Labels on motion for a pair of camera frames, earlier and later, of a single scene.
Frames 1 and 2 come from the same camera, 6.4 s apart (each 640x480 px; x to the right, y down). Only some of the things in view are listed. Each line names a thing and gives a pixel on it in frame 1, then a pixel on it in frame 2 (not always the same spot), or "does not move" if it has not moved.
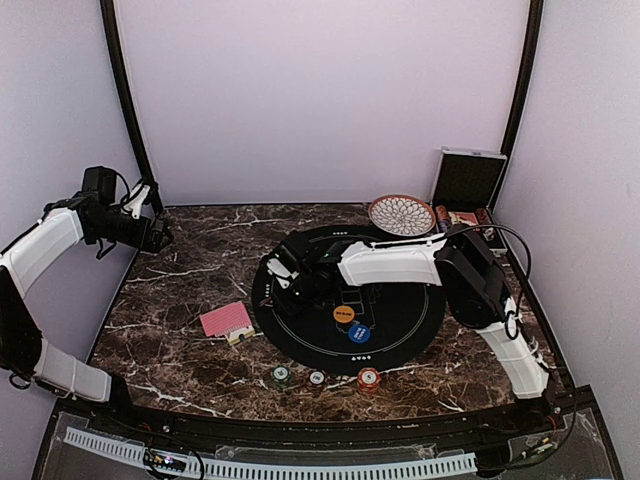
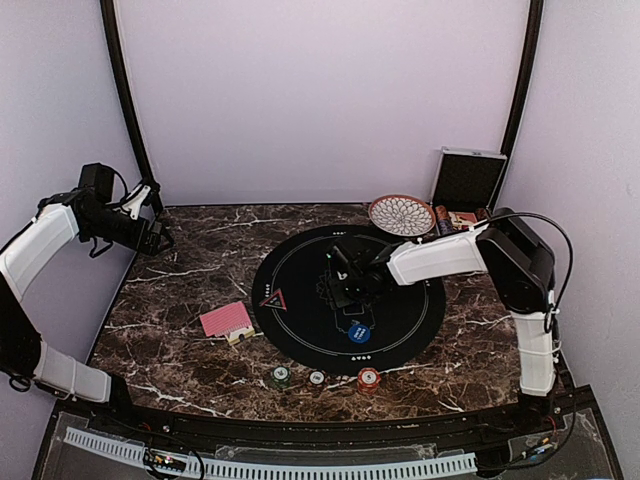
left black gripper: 152,245 does not move
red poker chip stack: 368,380 does not move
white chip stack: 317,378 does not move
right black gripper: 288,308 → 340,298
